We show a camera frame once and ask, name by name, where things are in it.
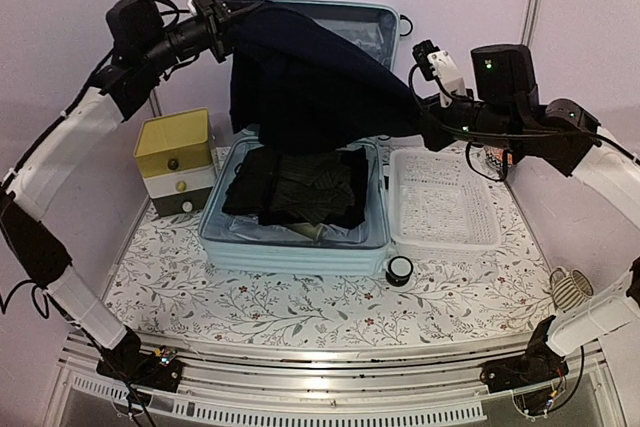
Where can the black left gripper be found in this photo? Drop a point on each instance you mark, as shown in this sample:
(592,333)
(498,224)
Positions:
(214,15)

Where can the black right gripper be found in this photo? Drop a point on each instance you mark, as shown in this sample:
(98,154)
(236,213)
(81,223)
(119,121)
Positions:
(436,136)

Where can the white plastic mesh basket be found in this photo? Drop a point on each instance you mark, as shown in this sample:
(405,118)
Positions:
(437,206)

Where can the dark navy garment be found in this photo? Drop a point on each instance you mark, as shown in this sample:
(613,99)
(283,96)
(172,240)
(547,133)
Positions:
(314,77)

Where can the light blue hard-shell suitcase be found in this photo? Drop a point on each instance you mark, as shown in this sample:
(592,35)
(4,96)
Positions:
(240,242)

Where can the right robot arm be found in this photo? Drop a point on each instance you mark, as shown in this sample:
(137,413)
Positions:
(508,115)

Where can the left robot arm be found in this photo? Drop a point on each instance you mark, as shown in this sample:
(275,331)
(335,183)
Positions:
(149,40)

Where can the patterned small bowl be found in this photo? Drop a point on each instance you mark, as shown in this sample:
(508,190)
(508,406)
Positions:
(494,157)

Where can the yellow white drawer organizer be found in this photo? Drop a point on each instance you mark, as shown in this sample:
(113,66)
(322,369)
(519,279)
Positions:
(175,160)

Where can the black striped folded garment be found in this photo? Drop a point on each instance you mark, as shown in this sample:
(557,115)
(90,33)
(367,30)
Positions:
(278,189)

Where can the striped woven cup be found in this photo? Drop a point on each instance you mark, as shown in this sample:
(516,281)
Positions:
(569,289)

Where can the floral white tablecloth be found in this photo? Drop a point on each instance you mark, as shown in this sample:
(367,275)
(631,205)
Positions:
(165,286)

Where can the aluminium front rail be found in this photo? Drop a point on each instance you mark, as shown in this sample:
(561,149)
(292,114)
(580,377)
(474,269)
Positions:
(240,385)

